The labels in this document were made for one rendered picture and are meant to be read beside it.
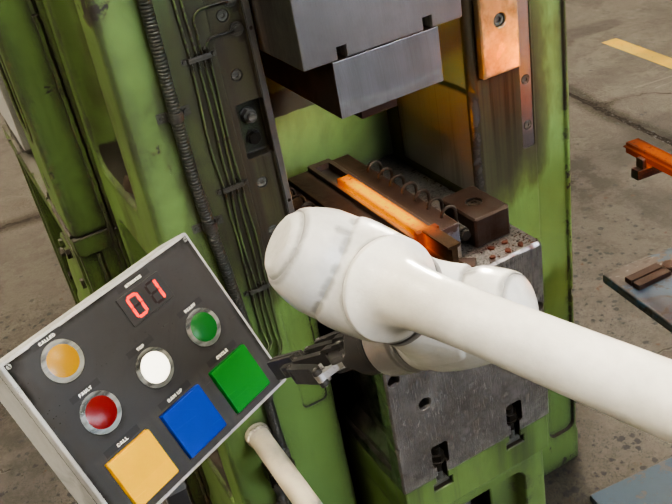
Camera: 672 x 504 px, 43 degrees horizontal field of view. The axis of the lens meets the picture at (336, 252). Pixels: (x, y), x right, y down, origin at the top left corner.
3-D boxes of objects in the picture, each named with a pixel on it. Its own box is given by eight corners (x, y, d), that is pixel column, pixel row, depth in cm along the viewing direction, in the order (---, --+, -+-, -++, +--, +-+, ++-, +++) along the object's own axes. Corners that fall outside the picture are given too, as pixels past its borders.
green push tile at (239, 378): (271, 382, 129) (244, 342, 127) (239, 413, 124) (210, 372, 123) (265, 384, 130) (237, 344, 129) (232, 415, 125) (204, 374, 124)
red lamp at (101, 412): (125, 423, 112) (116, 398, 110) (92, 438, 111) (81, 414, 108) (119, 410, 115) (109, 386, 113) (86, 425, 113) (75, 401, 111)
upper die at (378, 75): (444, 81, 142) (438, 25, 137) (342, 119, 135) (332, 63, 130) (326, 33, 175) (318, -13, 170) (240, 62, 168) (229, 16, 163)
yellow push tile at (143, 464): (179, 471, 116) (148, 428, 114) (140, 509, 111) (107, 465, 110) (173, 471, 117) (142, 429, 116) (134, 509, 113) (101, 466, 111)
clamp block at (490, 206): (512, 233, 165) (510, 204, 161) (477, 249, 162) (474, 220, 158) (475, 211, 174) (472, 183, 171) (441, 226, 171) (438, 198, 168)
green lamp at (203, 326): (225, 336, 125) (218, 313, 123) (196, 350, 123) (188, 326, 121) (217, 327, 128) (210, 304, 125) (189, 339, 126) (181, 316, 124)
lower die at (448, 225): (462, 256, 161) (458, 218, 156) (373, 298, 154) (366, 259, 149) (352, 184, 193) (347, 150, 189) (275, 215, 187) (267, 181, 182)
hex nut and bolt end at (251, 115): (267, 144, 147) (258, 107, 143) (252, 150, 146) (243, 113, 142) (261, 140, 149) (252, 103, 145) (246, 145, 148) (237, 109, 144)
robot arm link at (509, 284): (455, 302, 101) (372, 264, 95) (560, 273, 90) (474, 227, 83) (447, 389, 97) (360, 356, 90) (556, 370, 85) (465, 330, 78)
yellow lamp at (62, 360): (88, 371, 111) (77, 346, 109) (53, 387, 109) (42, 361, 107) (82, 360, 113) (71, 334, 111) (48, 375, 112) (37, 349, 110)
